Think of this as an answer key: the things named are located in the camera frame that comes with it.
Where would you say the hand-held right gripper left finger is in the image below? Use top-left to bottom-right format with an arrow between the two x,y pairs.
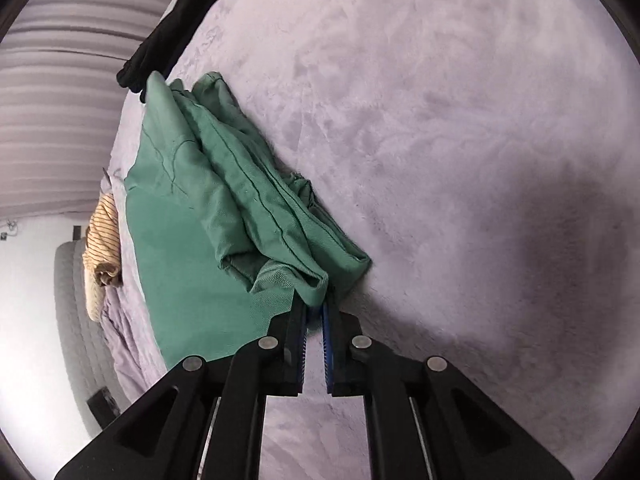
54,301 -> 308,480

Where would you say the pale pleated curtain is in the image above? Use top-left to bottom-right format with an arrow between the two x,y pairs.
0,0 -> 202,219

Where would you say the beige striped cloth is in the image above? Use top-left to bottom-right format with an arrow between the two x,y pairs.
82,192 -> 124,322

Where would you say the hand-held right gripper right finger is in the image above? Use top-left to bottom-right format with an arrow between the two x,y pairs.
321,301 -> 574,480

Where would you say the black cloth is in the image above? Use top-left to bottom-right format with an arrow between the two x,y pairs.
116,0 -> 247,104

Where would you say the grey quilted mattress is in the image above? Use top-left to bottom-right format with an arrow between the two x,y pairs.
52,240 -> 132,437

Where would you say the purple plush blanket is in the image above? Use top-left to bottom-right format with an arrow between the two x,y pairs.
99,0 -> 639,480

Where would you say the dark box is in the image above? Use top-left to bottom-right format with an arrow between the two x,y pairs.
87,387 -> 122,419

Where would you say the green work jacket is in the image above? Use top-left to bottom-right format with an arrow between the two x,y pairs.
122,71 -> 372,368

